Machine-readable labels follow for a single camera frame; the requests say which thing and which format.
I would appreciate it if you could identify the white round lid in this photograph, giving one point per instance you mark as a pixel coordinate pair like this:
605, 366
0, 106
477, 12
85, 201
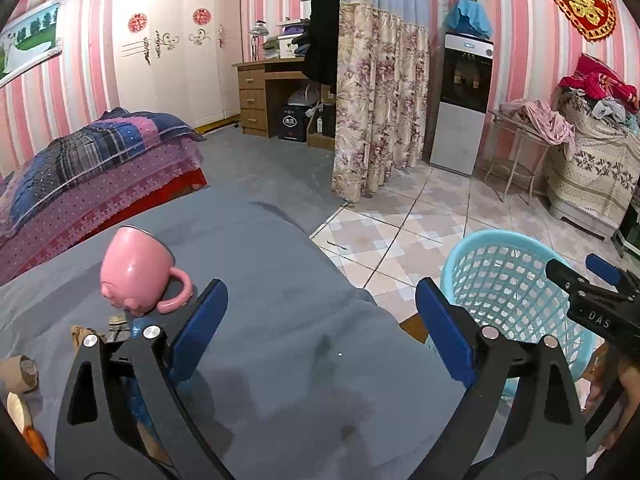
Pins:
19, 412

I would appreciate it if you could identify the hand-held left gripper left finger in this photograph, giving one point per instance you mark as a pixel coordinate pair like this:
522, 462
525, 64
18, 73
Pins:
197, 332

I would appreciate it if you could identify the patchwork quilt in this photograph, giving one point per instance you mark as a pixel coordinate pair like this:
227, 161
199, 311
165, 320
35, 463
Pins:
75, 160

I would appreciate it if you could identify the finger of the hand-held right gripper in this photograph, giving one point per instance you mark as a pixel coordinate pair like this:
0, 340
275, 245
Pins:
602, 267
570, 277

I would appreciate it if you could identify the black hanging coat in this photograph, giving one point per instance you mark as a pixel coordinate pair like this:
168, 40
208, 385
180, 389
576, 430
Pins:
322, 45

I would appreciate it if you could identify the water dispenser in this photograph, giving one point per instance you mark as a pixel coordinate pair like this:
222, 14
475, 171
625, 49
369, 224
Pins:
457, 140

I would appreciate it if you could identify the blue plastic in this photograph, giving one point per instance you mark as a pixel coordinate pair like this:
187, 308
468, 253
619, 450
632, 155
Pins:
134, 400

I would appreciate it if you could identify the bed with purple dotted skirt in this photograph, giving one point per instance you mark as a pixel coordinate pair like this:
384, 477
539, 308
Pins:
100, 210

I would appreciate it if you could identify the cardboard roll tube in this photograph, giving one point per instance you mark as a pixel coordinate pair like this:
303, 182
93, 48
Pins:
17, 375

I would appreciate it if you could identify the purple cloth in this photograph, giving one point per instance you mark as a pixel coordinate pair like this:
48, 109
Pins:
295, 27

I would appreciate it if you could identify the blue cloth cover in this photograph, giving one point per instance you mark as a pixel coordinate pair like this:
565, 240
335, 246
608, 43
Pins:
467, 17

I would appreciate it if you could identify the person's right hand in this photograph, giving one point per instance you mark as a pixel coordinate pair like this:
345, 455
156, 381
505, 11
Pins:
596, 392

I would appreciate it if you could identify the lace covered cabinet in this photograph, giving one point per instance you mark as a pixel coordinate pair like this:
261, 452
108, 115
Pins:
590, 175

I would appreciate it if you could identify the orange plastic bag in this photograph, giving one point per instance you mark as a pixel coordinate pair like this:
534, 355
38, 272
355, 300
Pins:
37, 444

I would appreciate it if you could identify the metal rack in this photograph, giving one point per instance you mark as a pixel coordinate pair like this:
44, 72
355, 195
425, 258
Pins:
525, 136

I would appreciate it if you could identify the black box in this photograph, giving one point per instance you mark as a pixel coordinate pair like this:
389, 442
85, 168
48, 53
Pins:
292, 122

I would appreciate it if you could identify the wooden desk with drawers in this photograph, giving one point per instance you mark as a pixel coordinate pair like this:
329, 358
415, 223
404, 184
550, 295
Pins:
252, 95

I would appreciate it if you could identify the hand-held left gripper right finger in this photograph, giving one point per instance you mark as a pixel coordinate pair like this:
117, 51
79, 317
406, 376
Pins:
445, 335

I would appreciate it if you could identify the framed wedding photo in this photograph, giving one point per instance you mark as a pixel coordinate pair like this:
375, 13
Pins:
30, 35

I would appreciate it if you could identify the pink clothes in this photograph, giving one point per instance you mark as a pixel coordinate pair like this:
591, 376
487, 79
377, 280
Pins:
545, 120

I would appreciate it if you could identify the pink pig mug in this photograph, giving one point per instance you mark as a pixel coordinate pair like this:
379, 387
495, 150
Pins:
135, 270

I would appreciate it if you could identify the turquoise plastic basket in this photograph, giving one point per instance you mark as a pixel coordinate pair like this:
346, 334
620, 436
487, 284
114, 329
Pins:
505, 290

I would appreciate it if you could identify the desk lamp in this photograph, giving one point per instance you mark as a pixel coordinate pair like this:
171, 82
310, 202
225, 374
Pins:
257, 30

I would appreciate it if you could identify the red clothes pile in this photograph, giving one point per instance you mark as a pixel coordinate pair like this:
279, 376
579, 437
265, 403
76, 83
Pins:
595, 82

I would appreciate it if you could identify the white wardrobe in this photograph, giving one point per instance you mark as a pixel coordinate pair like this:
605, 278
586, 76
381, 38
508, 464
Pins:
175, 85

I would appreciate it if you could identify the white box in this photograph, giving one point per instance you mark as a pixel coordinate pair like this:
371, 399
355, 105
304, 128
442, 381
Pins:
287, 47

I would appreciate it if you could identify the brown paper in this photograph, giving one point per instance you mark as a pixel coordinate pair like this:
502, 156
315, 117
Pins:
80, 335

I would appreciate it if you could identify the floral and blue curtain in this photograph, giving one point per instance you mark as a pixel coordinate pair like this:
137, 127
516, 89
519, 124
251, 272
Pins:
380, 110

